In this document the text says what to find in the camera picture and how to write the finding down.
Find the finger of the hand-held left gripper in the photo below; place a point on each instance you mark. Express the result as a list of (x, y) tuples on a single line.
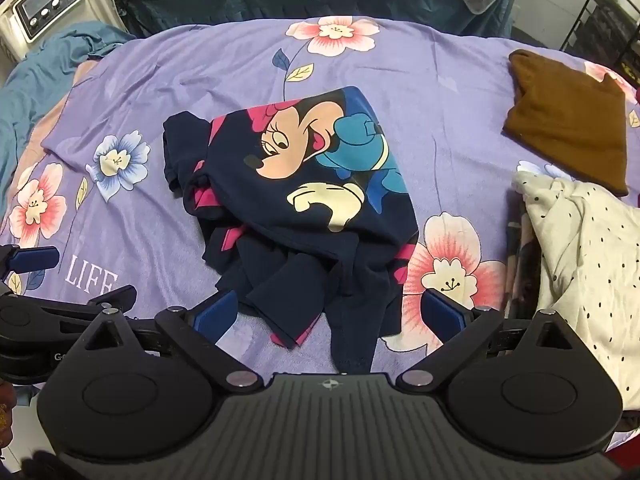
[(34, 259), (111, 300)]

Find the brown folded cloth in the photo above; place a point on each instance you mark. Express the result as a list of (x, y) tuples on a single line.
[(567, 120)]

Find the white polka dot garment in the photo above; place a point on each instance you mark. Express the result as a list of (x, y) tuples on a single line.
[(585, 270)]

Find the dark teal bed cover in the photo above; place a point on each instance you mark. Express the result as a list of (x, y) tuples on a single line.
[(300, 7)]

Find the cream plastic bin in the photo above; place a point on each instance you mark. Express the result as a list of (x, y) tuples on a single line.
[(42, 2)]

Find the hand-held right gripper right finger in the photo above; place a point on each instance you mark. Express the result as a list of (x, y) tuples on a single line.
[(442, 314)]

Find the teal blanket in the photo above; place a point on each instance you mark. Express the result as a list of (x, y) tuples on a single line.
[(40, 70)]

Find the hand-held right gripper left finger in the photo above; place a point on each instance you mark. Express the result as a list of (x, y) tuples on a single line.
[(218, 316)]

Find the navy cartoon print shirt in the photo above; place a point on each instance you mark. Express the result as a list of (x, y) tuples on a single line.
[(320, 200)]

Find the black metal rack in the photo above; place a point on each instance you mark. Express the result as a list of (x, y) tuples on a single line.
[(607, 15)]

